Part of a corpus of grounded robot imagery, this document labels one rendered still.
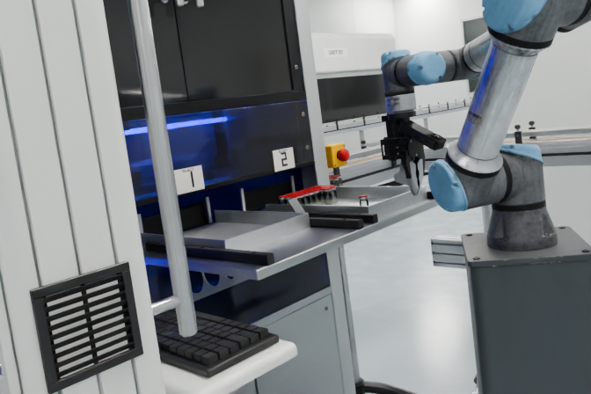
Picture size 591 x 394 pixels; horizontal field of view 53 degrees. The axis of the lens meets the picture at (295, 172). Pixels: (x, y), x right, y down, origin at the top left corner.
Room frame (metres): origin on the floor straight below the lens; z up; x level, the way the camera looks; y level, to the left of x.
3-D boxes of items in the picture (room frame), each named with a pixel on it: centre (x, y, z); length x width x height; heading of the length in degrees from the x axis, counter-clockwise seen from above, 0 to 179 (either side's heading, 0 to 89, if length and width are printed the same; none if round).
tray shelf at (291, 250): (1.47, 0.03, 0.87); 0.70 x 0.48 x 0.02; 137
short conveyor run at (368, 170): (2.21, -0.21, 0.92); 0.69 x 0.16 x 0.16; 137
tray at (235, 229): (1.39, 0.19, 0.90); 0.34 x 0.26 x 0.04; 47
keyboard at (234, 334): (0.98, 0.25, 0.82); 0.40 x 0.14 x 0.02; 45
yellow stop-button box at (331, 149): (1.90, -0.12, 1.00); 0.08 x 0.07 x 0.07; 47
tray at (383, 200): (1.56, -0.12, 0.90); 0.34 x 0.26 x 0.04; 46
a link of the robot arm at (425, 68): (1.41, -0.34, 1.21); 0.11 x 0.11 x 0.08; 20
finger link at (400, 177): (1.49, -0.27, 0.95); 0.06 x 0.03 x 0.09; 47
